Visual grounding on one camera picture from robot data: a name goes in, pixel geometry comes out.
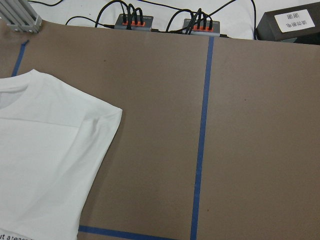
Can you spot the white printed t-shirt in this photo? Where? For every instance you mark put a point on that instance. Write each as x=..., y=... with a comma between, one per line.
x=53, y=138

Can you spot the far orange usb hub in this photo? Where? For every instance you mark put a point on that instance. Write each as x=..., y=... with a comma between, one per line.
x=136, y=23

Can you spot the orange usb hub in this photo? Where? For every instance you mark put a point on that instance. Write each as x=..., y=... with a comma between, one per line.
x=210, y=28
x=136, y=23

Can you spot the near orange usb hub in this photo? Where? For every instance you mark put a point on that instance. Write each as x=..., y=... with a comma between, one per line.
x=210, y=28

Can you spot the black labelled box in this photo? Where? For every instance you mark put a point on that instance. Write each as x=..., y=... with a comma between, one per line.
x=291, y=26

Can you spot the aluminium frame post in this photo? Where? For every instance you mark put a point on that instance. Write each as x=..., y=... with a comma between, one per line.
x=20, y=16

